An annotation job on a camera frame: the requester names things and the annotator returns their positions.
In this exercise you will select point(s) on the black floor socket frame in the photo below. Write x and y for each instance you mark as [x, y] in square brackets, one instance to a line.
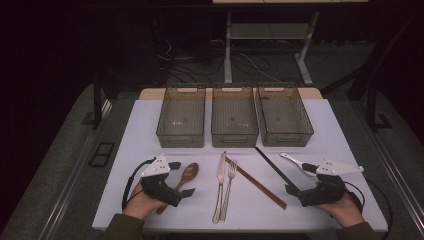
[101, 154]

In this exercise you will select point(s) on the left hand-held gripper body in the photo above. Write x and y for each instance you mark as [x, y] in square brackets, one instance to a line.
[159, 188]

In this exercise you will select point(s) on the person's right hand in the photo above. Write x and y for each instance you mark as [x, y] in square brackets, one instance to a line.
[346, 210]

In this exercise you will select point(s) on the black metal stand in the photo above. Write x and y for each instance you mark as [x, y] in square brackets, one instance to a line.
[97, 103]
[372, 106]

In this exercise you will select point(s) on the white table mat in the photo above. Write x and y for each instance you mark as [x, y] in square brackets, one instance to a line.
[266, 213]

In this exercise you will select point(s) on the metal floor rail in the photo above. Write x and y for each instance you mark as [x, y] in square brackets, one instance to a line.
[396, 173]
[71, 180]

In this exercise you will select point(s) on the white ceramic spoon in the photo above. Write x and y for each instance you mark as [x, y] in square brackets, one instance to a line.
[293, 160]

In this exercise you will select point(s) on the wooden spoon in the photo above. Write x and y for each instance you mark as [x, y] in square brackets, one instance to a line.
[188, 173]

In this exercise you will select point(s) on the person's left hand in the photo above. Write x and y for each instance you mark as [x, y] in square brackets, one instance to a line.
[141, 205]

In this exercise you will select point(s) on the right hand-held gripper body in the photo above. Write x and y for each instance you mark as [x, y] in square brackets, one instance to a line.
[328, 191]

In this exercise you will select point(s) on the black chopstick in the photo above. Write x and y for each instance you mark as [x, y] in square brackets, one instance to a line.
[273, 165]

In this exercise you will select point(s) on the clear brown plastic bin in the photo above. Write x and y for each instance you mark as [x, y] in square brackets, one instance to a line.
[283, 116]
[181, 116]
[234, 116]

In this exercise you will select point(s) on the white metal desk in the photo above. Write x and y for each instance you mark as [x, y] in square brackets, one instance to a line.
[266, 31]

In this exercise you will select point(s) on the silver table knife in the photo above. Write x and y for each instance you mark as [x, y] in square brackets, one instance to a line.
[220, 173]

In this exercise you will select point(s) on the silver fork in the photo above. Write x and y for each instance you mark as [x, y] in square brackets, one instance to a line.
[228, 190]

